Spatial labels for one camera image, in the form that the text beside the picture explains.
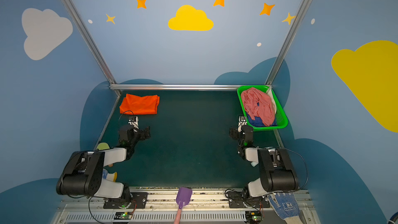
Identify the orange t shirt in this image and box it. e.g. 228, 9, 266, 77
119, 94, 160, 115

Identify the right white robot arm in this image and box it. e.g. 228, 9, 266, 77
229, 125, 300, 199

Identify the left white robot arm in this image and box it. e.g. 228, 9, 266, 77
56, 124, 151, 202

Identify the blue t shirt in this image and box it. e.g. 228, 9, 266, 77
248, 116, 278, 128

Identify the green plastic basket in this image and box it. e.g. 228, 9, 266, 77
237, 85, 288, 131

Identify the green toy shovel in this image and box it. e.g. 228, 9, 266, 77
95, 143, 110, 150

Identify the pink t shirt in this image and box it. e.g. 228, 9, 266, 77
240, 87, 276, 125

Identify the left blue dotted glove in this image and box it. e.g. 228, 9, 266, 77
102, 169, 118, 182

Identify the blue dotted glove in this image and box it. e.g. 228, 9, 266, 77
102, 169, 118, 182
267, 192, 302, 224

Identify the purple toy shovel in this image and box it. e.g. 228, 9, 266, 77
174, 187, 193, 224

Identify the right blue dotted glove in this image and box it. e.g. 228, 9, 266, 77
267, 192, 302, 224

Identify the right green circuit board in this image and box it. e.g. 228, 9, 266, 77
245, 211, 263, 224

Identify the green circuit board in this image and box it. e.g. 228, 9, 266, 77
114, 212, 133, 221
245, 211, 263, 224

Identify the left green circuit board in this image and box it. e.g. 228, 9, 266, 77
114, 212, 133, 221

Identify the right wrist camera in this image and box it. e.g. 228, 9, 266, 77
238, 116, 247, 128

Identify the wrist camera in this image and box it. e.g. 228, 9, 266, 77
238, 116, 247, 128
128, 115, 139, 129

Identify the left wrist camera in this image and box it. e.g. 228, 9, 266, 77
128, 115, 139, 129

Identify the right side aluminium rail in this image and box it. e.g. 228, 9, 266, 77
273, 129, 285, 148

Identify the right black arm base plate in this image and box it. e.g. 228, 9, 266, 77
224, 187, 271, 209

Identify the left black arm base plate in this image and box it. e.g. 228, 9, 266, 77
103, 192, 148, 209

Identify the right upright aluminium post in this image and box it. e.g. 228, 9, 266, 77
265, 0, 313, 86

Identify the upright aluminium post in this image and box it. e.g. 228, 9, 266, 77
265, 0, 313, 86
61, 0, 117, 85

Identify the horizontal aluminium frame rail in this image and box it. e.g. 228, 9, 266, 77
109, 83, 249, 91

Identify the left upright aluminium post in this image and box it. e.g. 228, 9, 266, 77
61, 0, 117, 85

